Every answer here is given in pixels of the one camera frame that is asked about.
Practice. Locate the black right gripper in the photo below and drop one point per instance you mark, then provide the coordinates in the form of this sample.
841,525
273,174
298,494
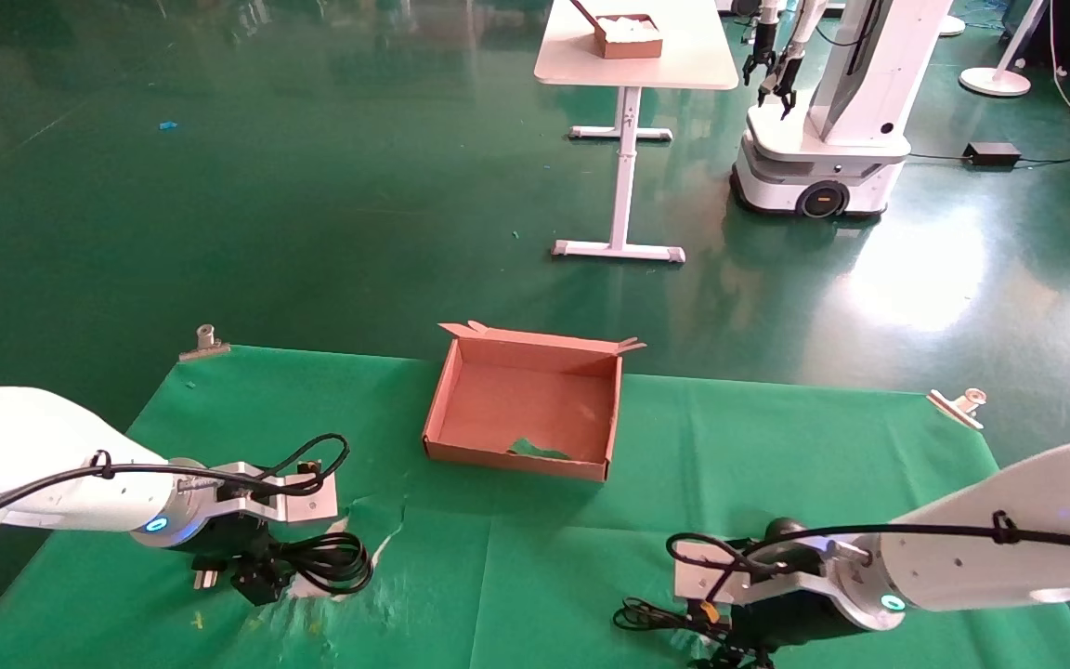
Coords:
795,623

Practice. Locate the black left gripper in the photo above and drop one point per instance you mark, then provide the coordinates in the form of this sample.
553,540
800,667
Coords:
228,544

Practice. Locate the black computer mouse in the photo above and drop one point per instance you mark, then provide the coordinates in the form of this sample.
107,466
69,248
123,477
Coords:
786,534

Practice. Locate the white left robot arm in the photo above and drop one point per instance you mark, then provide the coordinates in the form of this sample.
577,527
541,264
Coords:
33,437

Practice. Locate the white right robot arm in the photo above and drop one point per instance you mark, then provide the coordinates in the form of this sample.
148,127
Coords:
1037,576

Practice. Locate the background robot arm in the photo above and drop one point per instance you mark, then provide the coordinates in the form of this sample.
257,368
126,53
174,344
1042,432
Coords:
761,56
784,84

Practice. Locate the open brown cardboard box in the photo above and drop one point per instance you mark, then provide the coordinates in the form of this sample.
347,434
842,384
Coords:
526,409

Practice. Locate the small brown cardboard box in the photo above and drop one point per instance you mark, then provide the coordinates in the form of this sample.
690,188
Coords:
632,46

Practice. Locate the green table cloth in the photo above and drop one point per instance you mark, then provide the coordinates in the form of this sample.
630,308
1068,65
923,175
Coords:
516,557

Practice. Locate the silver table clamp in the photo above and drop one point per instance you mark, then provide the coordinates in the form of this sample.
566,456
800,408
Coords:
958,407
205,346

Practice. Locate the white wheeled background robot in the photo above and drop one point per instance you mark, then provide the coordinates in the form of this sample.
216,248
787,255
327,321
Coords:
823,158

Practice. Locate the white height-adjustable table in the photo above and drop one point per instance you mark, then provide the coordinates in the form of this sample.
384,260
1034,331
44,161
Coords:
628,65

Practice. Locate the white floor stand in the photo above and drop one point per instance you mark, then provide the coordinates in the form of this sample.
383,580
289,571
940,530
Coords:
995,82

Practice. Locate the white packing material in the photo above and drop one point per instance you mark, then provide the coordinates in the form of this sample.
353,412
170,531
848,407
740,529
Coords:
630,28

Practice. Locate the white round stand base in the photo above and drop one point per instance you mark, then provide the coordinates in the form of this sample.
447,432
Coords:
953,26

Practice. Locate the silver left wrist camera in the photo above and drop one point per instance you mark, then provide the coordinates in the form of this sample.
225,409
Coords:
307,506

